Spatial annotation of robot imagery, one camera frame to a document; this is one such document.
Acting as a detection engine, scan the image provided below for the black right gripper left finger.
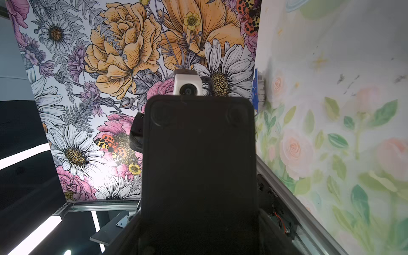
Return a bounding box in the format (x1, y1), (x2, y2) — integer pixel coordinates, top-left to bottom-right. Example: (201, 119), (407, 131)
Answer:
(102, 211), (141, 255)

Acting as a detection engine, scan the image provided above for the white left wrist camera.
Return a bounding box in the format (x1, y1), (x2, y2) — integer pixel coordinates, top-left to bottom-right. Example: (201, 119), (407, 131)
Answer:
(173, 69), (203, 96)

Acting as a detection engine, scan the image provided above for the black phone stand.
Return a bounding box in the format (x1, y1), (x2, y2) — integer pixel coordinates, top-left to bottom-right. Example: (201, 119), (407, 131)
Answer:
(138, 96), (259, 255)

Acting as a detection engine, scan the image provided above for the blue small packet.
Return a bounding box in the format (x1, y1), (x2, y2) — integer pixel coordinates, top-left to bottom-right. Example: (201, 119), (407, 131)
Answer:
(251, 69), (266, 113)

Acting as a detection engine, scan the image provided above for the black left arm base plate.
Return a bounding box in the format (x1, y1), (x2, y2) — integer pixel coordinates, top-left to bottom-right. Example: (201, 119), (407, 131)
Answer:
(257, 174), (299, 240)

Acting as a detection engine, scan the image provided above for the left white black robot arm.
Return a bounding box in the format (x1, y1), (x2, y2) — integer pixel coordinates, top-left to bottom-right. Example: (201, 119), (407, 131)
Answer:
(129, 113), (144, 153)

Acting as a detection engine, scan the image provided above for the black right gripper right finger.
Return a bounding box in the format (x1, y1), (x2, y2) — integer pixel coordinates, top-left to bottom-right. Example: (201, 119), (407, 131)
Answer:
(258, 209), (302, 255)

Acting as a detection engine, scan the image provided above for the aluminium front rail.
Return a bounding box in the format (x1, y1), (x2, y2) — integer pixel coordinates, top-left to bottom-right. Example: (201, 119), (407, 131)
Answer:
(256, 156), (347, 255)

